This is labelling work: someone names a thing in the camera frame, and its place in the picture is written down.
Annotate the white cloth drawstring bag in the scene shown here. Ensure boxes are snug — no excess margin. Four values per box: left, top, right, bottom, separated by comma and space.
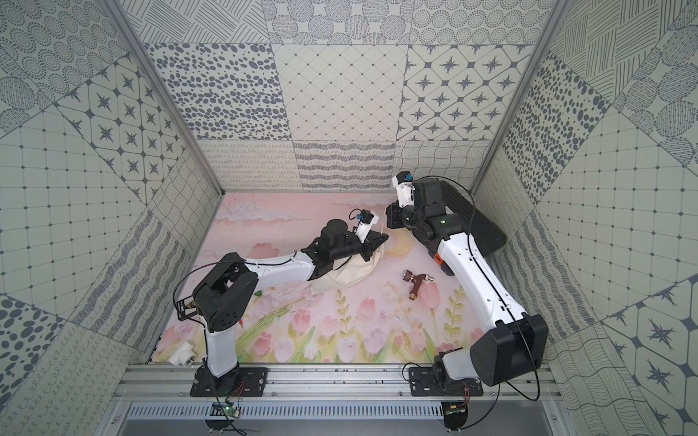
327, 246, 385, 288

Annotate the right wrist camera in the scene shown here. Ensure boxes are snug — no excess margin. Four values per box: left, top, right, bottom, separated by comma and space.
392, 171, 414, 208

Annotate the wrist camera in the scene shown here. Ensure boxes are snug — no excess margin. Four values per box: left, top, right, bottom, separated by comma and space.
354, 209, 379, 243
392, 171, 414, 208

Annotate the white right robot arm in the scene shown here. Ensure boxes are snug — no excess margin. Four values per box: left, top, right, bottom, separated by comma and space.
386, 172, 549, 386

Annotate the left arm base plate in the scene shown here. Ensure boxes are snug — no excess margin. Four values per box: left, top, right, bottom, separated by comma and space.
190, 364, 269, 399

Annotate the black plastic tool case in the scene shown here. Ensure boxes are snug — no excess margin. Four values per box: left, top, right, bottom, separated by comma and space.
422, 178, 507, 276

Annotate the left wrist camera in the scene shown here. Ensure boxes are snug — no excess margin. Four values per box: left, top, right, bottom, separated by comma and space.
354, 209, 379, 243

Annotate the white pipe fitting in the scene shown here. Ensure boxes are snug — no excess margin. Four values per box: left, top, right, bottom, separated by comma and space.
167, 341, 196, 367

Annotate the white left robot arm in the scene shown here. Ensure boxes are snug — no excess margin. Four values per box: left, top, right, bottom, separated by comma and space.
173, 217, 389, 382

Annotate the green circuit board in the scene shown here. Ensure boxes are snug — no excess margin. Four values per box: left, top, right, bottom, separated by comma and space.
217, 403, 241, 420

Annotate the dark red garden hose nozzle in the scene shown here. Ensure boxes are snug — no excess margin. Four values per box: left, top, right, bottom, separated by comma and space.
402, 270, 434, 301

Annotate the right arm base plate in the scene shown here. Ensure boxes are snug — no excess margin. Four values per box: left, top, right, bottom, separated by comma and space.
403, 365, 484, 397

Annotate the aluminium front rail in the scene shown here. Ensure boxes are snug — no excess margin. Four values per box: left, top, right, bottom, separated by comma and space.
113, 364, 562, 401

